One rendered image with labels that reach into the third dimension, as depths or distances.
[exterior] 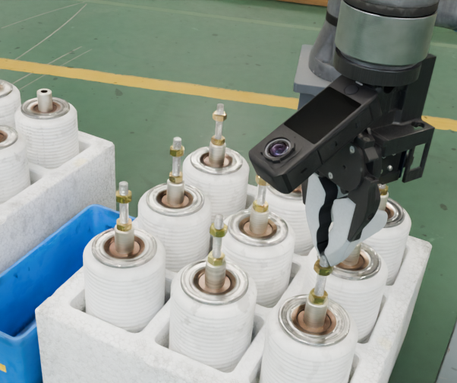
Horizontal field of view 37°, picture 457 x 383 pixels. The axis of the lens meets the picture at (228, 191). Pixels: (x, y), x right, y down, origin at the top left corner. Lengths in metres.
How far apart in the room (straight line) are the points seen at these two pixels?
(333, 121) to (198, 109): 1.15
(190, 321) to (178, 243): 0.16
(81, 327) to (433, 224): 0.79
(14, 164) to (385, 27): 0.63
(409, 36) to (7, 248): 0.67
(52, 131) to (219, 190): 0.29
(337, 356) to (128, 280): 0.24
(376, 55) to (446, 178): 1.02
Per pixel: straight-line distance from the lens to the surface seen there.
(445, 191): 1.50
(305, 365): 0.70
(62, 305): 0.83
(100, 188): 1.16
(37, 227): 1.06
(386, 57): 0.54
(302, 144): 0.54
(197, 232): 0.86
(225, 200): 0.95
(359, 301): 0.80
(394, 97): 0.60
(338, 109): 0.56
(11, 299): 1.02
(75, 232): 1.09
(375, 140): 0.58
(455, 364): 0.92
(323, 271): 0.67
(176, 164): 0.85
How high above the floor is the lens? 0.74
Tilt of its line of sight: 33 degrees down
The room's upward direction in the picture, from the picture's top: 5 degrees clockwise
